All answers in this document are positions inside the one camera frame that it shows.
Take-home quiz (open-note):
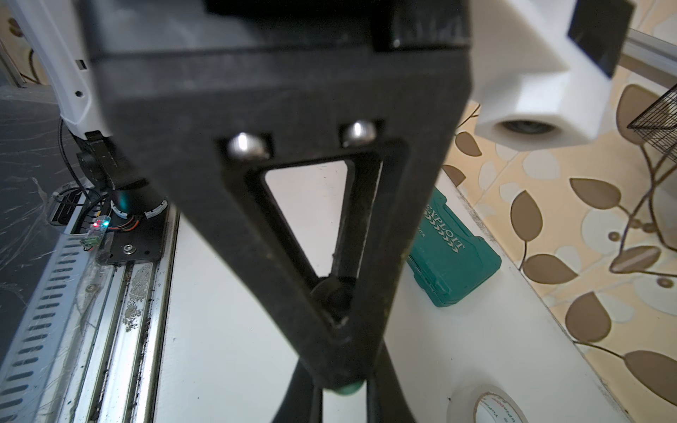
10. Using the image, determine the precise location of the green plastic tool case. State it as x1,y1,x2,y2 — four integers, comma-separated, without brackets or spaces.
407,190,502,308

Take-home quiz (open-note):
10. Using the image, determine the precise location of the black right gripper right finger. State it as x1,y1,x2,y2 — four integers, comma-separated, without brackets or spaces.
367,345,415,423

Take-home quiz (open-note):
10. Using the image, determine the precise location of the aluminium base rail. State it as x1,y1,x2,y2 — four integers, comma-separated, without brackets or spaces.
1,187,179,422

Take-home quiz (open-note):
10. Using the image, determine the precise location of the green stamp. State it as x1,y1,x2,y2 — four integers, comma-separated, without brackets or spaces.
331,380,365,396

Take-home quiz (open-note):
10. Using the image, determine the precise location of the aluminium cage frame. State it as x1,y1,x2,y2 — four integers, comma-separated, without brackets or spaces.
619,29,676,88

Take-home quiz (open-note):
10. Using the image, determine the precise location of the black wire basket back wall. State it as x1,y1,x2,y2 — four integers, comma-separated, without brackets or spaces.
628,86,677,162

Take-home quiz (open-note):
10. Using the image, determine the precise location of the clear packing tape roll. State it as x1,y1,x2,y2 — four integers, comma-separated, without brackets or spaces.
446,384,528,423

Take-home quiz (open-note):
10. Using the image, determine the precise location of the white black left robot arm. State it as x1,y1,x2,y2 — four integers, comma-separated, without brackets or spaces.
10,1,472,390

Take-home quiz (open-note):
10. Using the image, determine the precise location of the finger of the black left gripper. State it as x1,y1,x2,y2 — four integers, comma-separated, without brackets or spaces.
92,51,472,389
331,155,381,280

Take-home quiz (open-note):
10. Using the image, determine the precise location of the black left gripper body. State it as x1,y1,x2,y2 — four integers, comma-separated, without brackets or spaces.
75,1,472,69

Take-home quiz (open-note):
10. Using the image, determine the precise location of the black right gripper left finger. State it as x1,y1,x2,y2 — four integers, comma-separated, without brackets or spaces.
273,361,323,423

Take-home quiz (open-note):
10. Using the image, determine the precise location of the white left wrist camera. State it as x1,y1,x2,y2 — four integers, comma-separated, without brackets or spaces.
470,1,636,152

